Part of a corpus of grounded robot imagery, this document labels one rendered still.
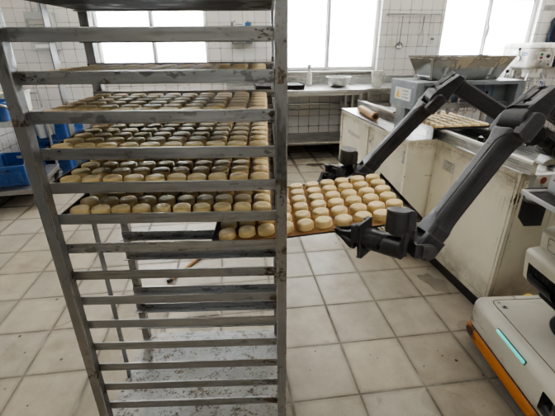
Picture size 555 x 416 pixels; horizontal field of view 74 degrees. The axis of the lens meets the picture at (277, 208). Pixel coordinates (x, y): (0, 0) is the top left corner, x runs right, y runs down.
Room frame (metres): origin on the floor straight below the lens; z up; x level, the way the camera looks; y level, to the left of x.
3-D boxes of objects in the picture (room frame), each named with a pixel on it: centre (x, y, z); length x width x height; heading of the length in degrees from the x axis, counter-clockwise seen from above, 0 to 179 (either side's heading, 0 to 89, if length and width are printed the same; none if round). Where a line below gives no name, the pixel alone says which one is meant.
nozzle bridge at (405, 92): (2.47, -1.15, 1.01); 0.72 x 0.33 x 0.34; 100
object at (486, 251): (1.97, -1.23, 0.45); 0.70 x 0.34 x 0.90; 10
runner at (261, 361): (0.91, 0.30, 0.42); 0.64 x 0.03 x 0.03; 92
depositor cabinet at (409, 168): (2.93, -1.07, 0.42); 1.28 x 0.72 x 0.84; 10
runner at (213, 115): (0.91, 0.30, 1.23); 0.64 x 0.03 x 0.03; 92
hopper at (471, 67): (2.47, -1.15, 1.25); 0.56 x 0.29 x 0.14; 100
